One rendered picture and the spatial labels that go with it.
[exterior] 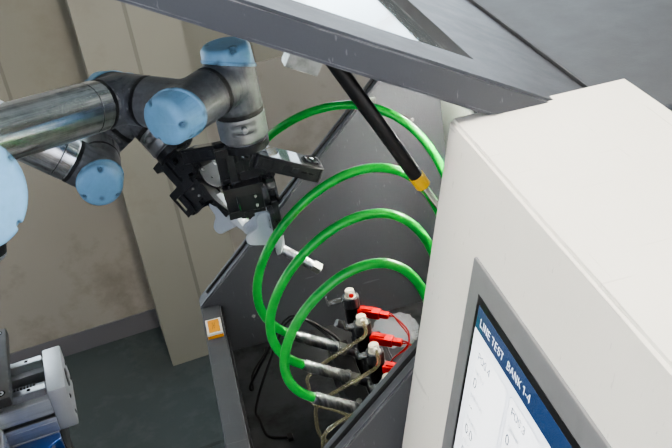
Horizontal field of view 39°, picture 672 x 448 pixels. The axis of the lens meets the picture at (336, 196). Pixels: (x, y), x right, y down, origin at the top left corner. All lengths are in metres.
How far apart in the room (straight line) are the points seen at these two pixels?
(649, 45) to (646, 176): 0.48
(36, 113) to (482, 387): 0.66
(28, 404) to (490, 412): 1.00
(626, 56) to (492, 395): 0.57
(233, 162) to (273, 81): 1.90
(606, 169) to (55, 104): 0.72
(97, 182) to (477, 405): 0.78
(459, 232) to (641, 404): 0.39
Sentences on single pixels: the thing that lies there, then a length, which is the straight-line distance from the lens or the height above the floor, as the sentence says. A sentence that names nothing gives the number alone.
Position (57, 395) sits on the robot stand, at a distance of 1.80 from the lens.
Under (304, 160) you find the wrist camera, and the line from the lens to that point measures 1.49.
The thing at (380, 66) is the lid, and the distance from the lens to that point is 1.05.
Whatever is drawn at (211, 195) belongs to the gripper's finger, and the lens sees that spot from 1.64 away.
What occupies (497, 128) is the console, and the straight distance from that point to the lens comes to 1.08.
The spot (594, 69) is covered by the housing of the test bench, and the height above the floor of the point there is 1.50.
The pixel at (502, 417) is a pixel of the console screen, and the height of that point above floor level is 1.34.
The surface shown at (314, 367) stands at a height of 1.11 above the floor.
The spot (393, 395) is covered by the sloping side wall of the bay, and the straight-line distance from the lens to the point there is 1.30.
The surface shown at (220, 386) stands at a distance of 1.74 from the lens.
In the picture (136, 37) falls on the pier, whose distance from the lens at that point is 2.92.
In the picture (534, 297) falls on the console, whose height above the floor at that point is 1.48.
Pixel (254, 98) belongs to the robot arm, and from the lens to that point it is 1.41.
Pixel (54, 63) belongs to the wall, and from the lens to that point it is 3.22.
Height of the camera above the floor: 2.01
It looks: 28 degrees down
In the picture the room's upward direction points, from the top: 10 degrees counter-clockwise
